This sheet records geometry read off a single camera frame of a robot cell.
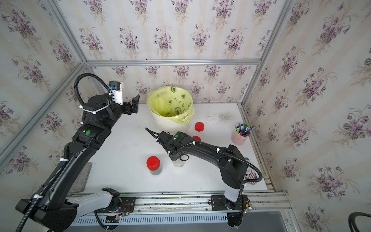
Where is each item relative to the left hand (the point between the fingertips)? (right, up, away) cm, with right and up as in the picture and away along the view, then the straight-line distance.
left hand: (127, 93), depth 64 cm
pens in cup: (+64, -19, +28) cm, 73 cm away
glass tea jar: (+22, -40, +25) cm, 52 cm away
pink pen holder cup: (+60, -25, +26) cm, 70 cm away
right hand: (+23, -32, +17) cm, 43 cm away
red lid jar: (+9, -35, +11) cm, 38 cm away
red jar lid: (+36, -18, +40) cm, 57 cm away
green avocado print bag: (+18, -1, +31) cm, 36 cm away
